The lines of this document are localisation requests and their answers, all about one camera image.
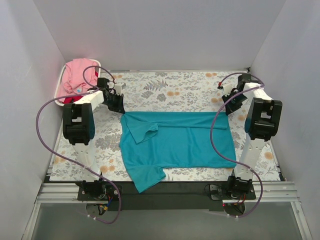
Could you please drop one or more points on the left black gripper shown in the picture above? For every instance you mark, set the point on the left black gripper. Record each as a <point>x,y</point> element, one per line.
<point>115,101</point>

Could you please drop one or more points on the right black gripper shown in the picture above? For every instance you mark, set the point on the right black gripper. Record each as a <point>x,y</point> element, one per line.
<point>232,101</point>

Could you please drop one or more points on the teal t shirt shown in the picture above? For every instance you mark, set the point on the teal t shirt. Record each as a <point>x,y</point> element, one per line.
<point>154,141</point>

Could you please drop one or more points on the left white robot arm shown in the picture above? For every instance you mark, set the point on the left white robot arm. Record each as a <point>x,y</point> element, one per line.
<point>78,124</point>

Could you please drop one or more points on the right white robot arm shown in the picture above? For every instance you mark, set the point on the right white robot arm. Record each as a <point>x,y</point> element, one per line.
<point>262,120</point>

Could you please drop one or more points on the red t shirt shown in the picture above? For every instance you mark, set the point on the red t shirt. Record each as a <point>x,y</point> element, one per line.
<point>68,99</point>

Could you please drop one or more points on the pink t shirt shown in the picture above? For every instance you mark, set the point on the pink t shirt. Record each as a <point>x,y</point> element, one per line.
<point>89,70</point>

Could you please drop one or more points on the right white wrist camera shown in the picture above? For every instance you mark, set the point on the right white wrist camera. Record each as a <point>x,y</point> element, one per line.
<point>227,88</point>

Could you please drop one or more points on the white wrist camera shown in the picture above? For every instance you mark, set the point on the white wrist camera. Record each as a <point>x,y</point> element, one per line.
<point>227,88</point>
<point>119,87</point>

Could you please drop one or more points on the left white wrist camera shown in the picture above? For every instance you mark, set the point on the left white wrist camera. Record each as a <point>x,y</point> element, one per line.
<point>119,87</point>

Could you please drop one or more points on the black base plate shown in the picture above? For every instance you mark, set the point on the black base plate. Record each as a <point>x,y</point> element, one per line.
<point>166,195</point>

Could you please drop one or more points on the aluminium rail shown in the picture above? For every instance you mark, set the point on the aluminium rail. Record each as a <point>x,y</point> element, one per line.
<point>272,191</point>

